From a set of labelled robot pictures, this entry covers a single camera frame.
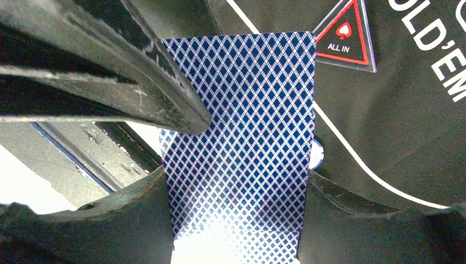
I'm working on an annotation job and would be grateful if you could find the right gripper clear right finger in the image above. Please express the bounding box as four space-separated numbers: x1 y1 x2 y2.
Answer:
298 171 465 263

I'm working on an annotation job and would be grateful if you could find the blue playing card deck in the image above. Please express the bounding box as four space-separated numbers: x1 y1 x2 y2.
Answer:
163 31 316 263

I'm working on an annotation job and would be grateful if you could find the black poker table mat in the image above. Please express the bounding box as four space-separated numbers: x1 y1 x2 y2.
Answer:
131 0 466 216

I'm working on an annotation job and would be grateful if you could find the right gripper clear left finger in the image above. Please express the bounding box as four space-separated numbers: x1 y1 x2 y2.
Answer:
1 167 174 263

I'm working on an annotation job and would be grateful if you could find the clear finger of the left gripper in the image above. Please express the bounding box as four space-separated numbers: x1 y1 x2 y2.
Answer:
1 1 212 135

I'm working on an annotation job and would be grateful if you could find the black metal base rail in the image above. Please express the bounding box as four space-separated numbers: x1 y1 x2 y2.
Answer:
1 122 162 214

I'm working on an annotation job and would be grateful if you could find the white blue chip front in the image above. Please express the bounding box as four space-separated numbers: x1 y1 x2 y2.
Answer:
309 139 324 170

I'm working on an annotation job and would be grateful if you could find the triangular all-in marker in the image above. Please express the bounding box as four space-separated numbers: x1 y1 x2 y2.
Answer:
313 0 376 73

